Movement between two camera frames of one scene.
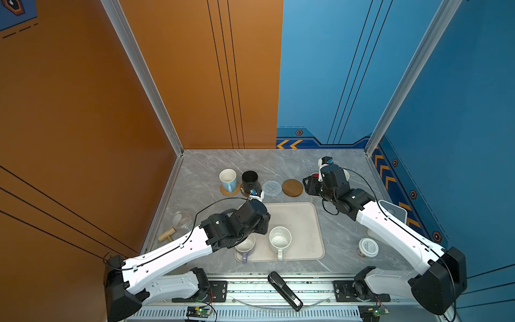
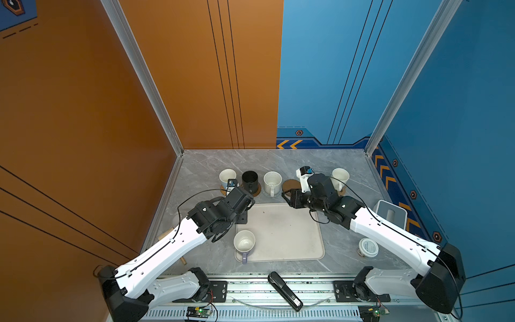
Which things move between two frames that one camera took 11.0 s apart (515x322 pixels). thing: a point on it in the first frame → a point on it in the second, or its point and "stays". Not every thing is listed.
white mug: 279,240 → 272,183
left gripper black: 264,223 → 244,217
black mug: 249,181 stays
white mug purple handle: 245,247 stays
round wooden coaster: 292,188 stays
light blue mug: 229,180 stays
